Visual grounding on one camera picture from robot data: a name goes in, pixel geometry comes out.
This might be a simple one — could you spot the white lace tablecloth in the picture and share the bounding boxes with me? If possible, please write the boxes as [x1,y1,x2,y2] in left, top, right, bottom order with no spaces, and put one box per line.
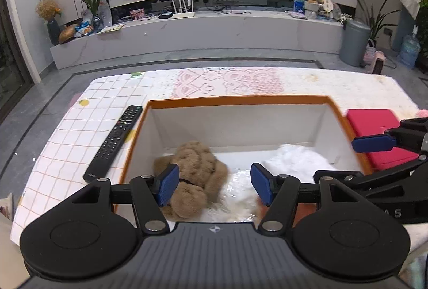
[10,67,419,243]

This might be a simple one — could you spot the grey trash bin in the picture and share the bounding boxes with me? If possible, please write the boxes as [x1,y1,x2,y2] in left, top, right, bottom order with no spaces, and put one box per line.
[339,20,371,67]

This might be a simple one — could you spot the orange cardboard box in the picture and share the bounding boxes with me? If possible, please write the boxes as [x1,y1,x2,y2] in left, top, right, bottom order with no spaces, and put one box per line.
[113,95,373,183]

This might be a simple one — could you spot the dark vase yellow flowers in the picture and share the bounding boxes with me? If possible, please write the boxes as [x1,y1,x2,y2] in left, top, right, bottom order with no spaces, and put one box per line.
[35,0,62,46]

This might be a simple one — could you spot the brown knotted plush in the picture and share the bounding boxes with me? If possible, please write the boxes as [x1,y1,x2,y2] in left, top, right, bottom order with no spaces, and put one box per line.
[153,141,229,221]

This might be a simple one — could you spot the blue water jug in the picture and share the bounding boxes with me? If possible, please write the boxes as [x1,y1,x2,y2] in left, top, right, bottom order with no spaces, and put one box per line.
[398,33,420,69]

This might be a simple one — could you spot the pink white crochet plush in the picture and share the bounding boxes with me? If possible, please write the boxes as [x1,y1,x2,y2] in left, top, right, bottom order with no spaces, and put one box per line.
[417,109,428,117]

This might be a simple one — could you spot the brown round bread loaf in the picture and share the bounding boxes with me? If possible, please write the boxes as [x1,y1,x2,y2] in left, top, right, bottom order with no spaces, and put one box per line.
[58,24,78,44]

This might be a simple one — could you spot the white marble tv console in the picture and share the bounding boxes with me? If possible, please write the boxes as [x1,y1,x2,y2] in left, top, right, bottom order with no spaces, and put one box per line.
[50,10,345,69]

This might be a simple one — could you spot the pink space heater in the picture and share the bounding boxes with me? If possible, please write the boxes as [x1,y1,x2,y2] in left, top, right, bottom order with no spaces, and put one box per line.
[371,51,386,75]

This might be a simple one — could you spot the white wifi router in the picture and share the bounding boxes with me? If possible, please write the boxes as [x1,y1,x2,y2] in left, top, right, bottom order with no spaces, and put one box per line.
[171,0,195,19]

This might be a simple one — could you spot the red plastic container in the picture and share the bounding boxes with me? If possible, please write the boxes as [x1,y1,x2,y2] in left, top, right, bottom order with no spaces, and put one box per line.
[346,109,418,172]

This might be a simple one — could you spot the snake plant pot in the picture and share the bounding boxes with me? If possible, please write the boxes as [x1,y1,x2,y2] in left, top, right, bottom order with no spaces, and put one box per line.
[356,0,400,46]

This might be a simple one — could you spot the white fluffy towel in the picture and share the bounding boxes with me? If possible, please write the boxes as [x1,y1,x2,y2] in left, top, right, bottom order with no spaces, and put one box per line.
[200,144,335,224]

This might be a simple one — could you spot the black tv remote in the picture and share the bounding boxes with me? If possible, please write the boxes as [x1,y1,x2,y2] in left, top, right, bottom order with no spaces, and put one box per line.
[83,105,143,183]

